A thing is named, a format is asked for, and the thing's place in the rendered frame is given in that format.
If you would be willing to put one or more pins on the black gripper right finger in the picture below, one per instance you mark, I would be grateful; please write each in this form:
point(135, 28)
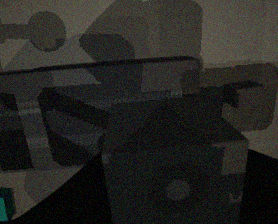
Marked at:
point(260, 192)

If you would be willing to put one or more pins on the teal rectangular block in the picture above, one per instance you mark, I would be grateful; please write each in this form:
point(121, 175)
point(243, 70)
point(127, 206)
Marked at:
point(6, 204)

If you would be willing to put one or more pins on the blue arbor press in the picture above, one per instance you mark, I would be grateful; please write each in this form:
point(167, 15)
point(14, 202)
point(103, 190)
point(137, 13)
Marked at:
point(56, 117)

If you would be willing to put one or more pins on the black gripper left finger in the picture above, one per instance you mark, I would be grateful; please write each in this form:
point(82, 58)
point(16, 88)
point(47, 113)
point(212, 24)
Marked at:
point(81, 200)

